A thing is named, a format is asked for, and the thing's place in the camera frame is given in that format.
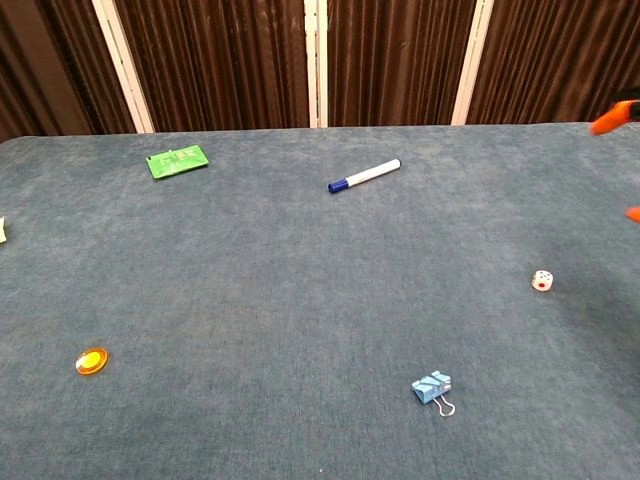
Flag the light blue binder clip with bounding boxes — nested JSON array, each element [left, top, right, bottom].
[[410, 370, 458, 418]]

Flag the blue felt table mat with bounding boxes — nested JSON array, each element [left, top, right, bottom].
[[0, 121, 640, 480]]

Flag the round yellow orange magnet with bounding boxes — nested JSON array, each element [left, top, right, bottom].
[[74, 346, 110, 378]]

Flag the brown pleated screen panel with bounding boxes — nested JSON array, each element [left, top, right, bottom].
[[113, 0, 319, 134], [0, 0, 155, 144], [467, 0, 640, 127], [317, 0, 495, 129]]

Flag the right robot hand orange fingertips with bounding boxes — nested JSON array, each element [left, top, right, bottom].
[[589, 85, 640, 223]]

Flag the white marker blue cap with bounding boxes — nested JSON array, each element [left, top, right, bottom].
[[327, 158, 403, 195]]

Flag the green foil packet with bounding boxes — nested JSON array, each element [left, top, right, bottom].
[[145, 144, 212, 181]]

